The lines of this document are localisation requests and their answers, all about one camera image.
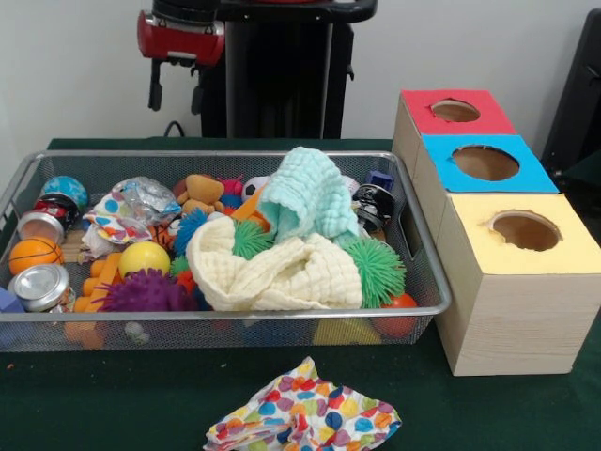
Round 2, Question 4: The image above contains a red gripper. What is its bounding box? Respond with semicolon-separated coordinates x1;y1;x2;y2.
137;11;226;116

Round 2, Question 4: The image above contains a mint green cloth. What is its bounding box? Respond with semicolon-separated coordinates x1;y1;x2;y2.
258;148;360;243

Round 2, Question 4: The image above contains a cream cloth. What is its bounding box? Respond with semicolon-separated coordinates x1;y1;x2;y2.
186;218;363;311

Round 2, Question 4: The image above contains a polka dot cloth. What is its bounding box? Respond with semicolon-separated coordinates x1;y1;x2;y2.
205;357;403;451

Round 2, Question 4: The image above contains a wooden box with three holes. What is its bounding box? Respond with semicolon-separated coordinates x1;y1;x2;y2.
394;89;601;377

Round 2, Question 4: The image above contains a brown monkey plush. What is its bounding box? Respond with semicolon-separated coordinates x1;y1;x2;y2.
174;174;227;215

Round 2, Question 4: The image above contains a green spiky ball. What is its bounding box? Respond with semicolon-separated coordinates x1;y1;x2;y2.
343;235;407;309
232;221;273;261

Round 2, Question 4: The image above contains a yellow ball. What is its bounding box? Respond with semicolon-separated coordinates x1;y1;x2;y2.
118;241;172;279

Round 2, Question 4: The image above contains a purple spiky ball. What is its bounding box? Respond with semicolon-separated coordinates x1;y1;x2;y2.
99;271;196;313

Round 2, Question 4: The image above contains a small orange basketball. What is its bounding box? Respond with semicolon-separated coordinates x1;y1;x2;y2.
8;238;65;275

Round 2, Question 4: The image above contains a silver tin can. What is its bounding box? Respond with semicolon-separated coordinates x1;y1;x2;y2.
8;263;71;313

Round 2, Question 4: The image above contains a dark green tablecloth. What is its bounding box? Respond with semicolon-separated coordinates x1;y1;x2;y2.
0;138;601;451

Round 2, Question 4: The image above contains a black upright panel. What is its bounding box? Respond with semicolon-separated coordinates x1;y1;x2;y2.
545;9;601;175

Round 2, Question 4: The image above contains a side table with green cloth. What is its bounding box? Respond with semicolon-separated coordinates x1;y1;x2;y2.
562;150;601;194

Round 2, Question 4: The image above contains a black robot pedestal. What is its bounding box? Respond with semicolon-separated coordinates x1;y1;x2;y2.
202;0;378;140

